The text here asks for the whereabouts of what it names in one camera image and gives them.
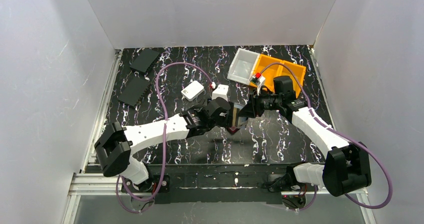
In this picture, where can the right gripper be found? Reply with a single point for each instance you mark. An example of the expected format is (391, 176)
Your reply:
(252, 105)

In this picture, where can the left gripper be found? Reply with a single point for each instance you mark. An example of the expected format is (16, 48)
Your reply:
(227, 118)

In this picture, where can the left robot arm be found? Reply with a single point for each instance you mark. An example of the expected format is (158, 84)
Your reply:
(117, 144)

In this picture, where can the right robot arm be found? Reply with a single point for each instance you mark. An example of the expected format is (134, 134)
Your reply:
(346, 166)

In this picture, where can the red card holder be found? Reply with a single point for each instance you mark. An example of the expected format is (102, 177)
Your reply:
(233, 129)

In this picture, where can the orange plastic bin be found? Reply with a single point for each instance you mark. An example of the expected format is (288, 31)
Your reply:
(273, 71)
(299, 72)

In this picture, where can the white plastic bin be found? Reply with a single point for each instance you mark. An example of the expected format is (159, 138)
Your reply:
(242, 66)

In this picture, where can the white box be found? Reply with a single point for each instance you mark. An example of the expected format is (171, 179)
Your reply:
(192, 90)

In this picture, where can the black base bar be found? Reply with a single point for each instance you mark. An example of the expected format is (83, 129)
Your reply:
(223, 183)

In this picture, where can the black ridged block near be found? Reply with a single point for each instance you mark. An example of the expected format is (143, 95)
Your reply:
(133, 92)

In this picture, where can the black ridged block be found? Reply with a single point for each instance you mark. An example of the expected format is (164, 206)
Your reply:
(133, 92)
(145, 61)

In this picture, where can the black ridged block far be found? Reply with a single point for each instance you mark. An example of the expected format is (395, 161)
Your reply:
(145, 61)

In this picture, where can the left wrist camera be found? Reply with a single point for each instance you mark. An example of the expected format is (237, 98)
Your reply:
(221, 91)

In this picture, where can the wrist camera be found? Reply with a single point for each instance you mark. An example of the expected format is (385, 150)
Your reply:
(221, 91)
(258, 81)

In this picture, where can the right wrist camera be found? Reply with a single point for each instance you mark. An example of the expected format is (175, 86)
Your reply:
(258, 81)

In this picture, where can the aluminium frame rail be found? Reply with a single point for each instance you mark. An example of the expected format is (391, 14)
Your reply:
(84, 183)

